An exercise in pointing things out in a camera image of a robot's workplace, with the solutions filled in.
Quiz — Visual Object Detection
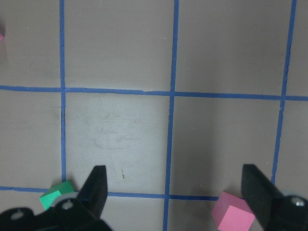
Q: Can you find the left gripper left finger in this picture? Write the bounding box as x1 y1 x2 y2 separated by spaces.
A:
0 166 111 231

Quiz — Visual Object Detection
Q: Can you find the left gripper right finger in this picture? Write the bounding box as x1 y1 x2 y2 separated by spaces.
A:
241 164 308 231

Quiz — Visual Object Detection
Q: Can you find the green cube near base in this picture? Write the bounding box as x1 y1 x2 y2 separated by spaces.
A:
39 180 75 210

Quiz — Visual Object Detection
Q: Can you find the pink cube near centre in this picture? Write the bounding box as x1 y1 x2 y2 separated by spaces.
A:
211 191 255 231

